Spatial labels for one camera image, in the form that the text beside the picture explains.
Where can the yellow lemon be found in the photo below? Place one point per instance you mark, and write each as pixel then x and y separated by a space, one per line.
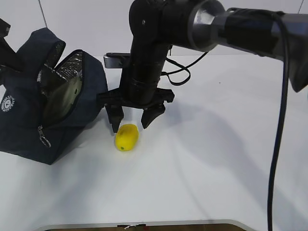
pixel 126 138

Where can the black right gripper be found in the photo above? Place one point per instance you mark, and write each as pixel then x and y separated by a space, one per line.
pixel 113 101

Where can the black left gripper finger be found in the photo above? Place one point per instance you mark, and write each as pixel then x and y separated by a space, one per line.
pixel 8 57

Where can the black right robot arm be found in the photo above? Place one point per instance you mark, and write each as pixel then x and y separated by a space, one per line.
pixel 199 25

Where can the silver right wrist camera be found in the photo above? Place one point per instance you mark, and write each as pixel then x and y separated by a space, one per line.
pixel 116 60

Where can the navy blue lunch bag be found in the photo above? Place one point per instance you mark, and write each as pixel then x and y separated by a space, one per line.
pixel 47 105

